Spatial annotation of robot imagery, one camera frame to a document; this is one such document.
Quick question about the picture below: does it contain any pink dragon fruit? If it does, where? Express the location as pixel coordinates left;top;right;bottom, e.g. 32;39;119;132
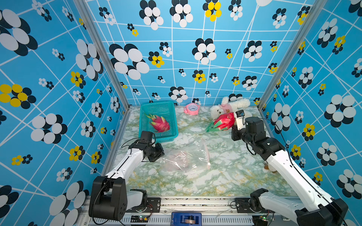
206;113;235;132
146;114;170;133

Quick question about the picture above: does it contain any clear zip-top plastic bag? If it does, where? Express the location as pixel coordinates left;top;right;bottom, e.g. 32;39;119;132
159;139;211;173

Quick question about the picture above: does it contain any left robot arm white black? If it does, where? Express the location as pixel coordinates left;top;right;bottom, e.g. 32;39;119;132
89;131;165;221

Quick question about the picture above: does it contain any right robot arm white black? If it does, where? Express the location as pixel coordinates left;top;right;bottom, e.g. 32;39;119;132
232;113;348;226

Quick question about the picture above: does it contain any white teddy bear pink shirt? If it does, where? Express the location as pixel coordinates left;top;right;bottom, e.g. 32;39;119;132
210;97;252;119

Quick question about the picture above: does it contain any teal plastic basket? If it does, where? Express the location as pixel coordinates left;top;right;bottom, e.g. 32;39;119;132
139;101;178;143

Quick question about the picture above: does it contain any pink alarm clock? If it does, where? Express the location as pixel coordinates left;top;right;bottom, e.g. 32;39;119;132
183;103;200;115

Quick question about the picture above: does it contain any blue tape dispenser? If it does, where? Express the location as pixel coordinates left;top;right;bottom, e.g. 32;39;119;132
170;212;202;226

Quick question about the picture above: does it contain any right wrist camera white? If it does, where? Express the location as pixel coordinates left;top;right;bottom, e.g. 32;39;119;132
234;110;245;131

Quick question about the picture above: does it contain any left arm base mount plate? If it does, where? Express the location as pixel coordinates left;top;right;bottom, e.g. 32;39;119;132
126;197;161;213

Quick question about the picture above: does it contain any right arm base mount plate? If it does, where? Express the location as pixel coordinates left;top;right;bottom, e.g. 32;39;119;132
235;198;271;214

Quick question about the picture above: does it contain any aluminium front rail frame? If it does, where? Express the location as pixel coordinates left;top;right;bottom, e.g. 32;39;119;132
76;196;296;226

